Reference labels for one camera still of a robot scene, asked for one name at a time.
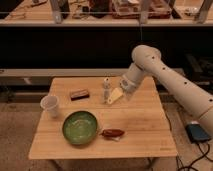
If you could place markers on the white gripper wrist block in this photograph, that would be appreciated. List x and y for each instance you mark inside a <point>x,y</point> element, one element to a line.
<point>127,87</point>

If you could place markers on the green ceramic bowl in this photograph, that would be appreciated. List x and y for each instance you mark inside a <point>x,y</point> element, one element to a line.
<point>80,128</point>

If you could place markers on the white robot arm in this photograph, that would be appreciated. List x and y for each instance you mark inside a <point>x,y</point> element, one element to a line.
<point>147,61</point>

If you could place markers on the brown chocolate bar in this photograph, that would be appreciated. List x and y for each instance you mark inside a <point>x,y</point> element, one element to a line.
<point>80,94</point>

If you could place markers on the wooden table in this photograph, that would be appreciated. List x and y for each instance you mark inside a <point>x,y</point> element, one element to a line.
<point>141,117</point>

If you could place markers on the red chili pepper toy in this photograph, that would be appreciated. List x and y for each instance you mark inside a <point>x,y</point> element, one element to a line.
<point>114,134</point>

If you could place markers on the blue black box on floor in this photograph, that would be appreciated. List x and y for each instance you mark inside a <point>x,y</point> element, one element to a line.
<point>196,133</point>

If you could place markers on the wooden shelf bench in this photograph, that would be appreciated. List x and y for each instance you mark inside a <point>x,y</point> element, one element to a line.
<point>106,13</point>

